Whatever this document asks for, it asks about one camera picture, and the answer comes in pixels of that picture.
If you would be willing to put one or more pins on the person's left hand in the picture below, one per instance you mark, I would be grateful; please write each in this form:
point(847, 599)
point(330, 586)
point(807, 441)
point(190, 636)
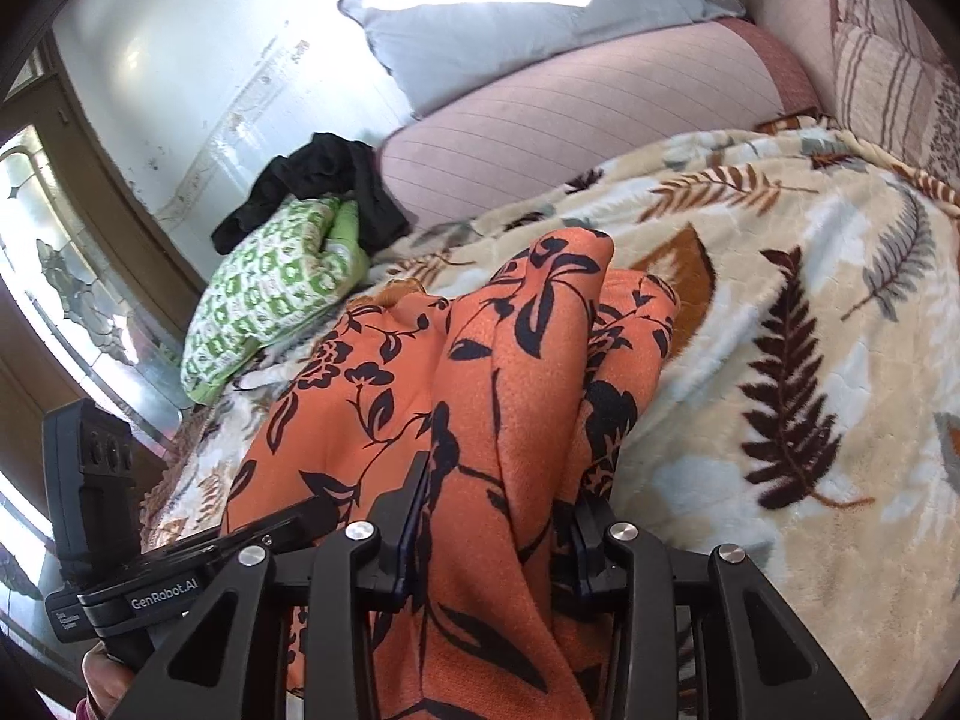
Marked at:
point(106, 680)

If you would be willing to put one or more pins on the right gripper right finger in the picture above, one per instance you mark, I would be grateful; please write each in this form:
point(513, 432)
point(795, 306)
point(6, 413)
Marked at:
point(701, 632)

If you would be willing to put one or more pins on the light grey pillow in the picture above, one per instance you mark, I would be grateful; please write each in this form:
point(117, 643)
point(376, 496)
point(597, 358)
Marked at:
point(439, 50)

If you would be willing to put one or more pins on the striped beige floral pillow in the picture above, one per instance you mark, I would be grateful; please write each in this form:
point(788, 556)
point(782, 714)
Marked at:
point(894, 86)

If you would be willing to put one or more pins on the pink quilted headboard cushion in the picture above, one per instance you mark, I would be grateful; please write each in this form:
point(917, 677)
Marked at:
point(534, 130)

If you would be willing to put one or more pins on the green white patterned pillow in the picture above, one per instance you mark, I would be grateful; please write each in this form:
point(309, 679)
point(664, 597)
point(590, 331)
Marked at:
point(305, 259)

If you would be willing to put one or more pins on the beige leaf print blanket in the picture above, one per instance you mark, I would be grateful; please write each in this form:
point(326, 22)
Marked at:
point(808, 408)

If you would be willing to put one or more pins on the black garment on pillow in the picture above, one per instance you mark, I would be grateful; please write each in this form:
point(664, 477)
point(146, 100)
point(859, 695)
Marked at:
point(327, 165)

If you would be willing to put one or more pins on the orange black floral garment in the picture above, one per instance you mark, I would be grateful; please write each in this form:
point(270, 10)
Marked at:
point(518, 397)

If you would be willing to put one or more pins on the wooden door with glass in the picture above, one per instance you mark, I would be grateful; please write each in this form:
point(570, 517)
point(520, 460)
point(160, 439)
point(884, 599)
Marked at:
point(94, 305)

